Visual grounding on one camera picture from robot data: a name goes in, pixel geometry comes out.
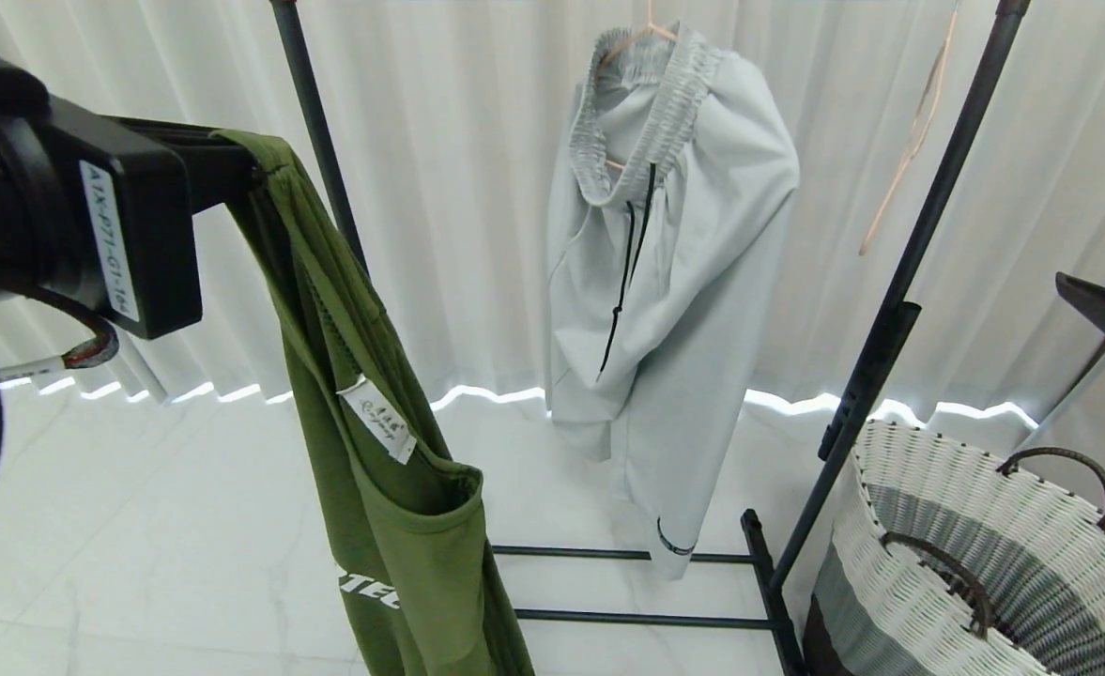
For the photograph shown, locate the pale grey shorts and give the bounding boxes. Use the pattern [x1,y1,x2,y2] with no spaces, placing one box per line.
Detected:
[545,23,802,581]

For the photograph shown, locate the white laundry basket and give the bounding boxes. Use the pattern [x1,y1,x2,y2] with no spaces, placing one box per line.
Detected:
[801,420,1105,676]

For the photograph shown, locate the black clothes rack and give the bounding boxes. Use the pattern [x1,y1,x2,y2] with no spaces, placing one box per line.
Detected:
[269,0,1032,676]

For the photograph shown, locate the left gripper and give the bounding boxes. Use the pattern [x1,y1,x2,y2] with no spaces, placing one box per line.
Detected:
[0,23,204,341]

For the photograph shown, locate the pink clothes hanger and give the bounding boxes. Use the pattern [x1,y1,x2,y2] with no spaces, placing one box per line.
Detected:
[859,9,959,256]
[597,0,681,172]

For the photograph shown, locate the green garment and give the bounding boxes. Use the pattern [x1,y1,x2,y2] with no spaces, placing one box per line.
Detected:
[209,130,536,676]

